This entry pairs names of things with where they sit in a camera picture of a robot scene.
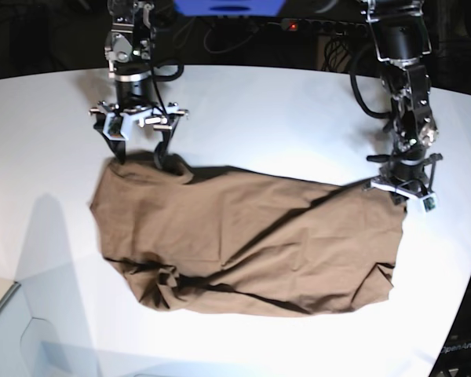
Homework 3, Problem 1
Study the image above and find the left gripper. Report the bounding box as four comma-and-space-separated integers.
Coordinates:
365, 152, 443, 204

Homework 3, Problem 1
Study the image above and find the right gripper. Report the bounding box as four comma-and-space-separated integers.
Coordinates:
89, 101, 189, 170

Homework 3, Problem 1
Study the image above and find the brown t-shirt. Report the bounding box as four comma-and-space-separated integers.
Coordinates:
90, 154, 407, 317

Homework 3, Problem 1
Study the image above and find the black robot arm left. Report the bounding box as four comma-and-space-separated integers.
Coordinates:
349, 1, 443, 213

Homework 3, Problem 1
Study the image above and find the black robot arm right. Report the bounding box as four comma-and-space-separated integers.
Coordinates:
89, 1, 188, 169

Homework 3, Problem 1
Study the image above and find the blue plastic bin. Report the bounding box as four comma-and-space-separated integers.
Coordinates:
174, 0, 285, 16

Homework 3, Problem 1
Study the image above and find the black power strip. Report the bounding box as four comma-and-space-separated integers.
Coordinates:
279, 18, 369, 38

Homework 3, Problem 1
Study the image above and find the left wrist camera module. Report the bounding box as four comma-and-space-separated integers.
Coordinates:
417, 192, 438, 214

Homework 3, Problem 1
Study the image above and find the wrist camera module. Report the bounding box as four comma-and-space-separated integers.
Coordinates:
103, 113, 133, 141
417, 192, 438, 214

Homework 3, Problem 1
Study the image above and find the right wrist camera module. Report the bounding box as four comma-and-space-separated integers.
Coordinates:
103, 113, 133, 141

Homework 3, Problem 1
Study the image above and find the black cable bundle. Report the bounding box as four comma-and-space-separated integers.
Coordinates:
319, 37, 354, 71

